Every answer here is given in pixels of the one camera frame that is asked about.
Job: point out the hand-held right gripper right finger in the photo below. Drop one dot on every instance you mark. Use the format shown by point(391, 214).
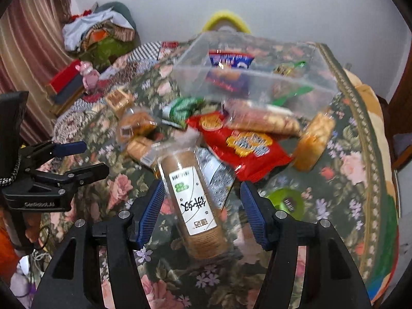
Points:
point(254, 212)

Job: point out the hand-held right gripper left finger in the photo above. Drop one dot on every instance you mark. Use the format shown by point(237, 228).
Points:
point(151, 212)

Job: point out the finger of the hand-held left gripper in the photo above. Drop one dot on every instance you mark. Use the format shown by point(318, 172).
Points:
point(87, 173)
point(72, 147)

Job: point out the round brown biscuit roll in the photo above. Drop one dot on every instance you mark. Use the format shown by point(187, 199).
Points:
point(193, 199)

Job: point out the red cracker packet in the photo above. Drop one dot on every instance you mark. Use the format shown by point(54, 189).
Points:
point(244, 154)

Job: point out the small clear biscuit packet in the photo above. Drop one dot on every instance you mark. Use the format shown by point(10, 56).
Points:
point(136, 124)
point(138, 148)
point(119, 101)

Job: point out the rectangular cracker block packet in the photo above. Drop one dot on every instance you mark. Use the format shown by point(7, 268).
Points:
point(313, 141)

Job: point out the pinkish long biscuit packet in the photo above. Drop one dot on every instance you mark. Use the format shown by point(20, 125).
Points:
point(264, 117)

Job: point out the green snack packet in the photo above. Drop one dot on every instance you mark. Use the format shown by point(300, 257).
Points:
point(182, 107)

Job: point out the clear plastic container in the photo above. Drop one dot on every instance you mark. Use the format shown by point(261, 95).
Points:
point(193, 58)

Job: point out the green tape roll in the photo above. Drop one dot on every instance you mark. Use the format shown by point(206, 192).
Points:
point(273, 196)

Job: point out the silver printed packet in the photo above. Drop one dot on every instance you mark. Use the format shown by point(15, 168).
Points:
point(215, 173)

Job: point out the red and grey box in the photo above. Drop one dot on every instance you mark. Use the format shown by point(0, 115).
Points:
point(64, 77)

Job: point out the pink plush toy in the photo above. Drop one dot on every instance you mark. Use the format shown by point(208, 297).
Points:
point(90, 77)

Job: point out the striped brown curtain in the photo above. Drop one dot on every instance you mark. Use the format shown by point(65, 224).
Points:
point(32, 38)

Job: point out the floral blanket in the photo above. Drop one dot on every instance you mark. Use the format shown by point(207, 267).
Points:
point(338, 183)

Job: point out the green cloth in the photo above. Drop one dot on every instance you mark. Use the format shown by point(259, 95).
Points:
point(109, 50)

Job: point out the white cloth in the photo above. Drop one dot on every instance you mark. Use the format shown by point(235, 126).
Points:
point(80, 30)

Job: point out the orange patterned cloth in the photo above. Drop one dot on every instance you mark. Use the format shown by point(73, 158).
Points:
point(98, 35)

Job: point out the patchwork quilt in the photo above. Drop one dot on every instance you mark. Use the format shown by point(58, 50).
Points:
point(141, 54)

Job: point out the striped brown cloth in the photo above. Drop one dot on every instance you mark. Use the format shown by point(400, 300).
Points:
point(124, 33)

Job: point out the purple white toy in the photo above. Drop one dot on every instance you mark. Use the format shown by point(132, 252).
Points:
point(21, 283)

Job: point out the yellow green candy packet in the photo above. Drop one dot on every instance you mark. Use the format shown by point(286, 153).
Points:
point(286, 69)

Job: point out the blue and red snack packet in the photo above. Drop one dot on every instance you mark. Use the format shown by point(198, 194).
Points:
point(230, 59)

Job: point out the dark grey cloth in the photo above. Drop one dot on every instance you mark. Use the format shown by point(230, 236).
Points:
point(402, 144)

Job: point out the peach printed blanket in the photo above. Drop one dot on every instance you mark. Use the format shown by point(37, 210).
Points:
point(370, 96)

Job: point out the yellow foam arc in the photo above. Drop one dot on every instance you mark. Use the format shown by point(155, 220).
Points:
point(225, 15)

